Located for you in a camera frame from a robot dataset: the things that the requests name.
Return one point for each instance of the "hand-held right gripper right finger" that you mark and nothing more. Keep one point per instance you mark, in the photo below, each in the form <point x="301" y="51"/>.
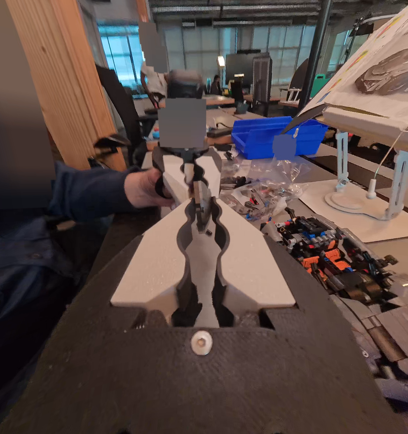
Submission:
<point x="254" y="271"/>

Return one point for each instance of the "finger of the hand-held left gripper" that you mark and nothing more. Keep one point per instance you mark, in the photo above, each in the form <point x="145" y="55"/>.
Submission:
<point x="173" y="176"/>
<point x="212" y="173"/>

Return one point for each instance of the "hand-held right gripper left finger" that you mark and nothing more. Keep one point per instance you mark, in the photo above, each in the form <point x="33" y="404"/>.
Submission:
<point x="149" y="271"/>

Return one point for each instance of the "long grey lego beam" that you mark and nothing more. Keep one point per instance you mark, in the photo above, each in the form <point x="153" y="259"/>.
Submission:
<point x="202" y="271"/>

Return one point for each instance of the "clear bag of small lego parts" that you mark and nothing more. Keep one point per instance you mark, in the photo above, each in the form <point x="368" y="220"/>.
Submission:
<point x="268" y="196"/>

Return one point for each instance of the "lego car model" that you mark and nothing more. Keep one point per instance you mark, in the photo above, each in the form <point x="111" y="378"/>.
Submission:
<point x="326" y="251"/>

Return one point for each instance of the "lego instruction booklet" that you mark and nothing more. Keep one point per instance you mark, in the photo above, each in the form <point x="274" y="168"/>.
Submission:
<point x="376" y="51"/>

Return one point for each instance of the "person's left hand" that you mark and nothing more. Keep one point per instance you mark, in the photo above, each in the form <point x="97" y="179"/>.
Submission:
<point x="139" y="190"/>

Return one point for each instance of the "long wooden desk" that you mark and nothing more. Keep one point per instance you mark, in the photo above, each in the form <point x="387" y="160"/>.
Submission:
<point x="221" y="100"/>

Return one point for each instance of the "black case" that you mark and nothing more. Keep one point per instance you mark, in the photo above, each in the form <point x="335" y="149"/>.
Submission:
<point x="219" y="132"/>

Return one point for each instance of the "black monitor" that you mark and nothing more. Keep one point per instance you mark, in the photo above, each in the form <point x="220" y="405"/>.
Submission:
<point x="239" y="67"/>

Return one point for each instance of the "blue plastic bin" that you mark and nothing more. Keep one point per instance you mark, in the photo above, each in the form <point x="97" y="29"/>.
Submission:
<point x="258" y="139"/>

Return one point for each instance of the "wooden pillar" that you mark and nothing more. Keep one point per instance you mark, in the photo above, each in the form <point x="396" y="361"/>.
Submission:
<point x="61" y="84"/>

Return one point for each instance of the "black steel column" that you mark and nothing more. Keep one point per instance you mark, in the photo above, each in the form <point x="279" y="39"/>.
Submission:
<point x="314" y="51"/>

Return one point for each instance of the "white book stand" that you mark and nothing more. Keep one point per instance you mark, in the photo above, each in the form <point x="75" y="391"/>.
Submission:
<point x="360" y="125"/>

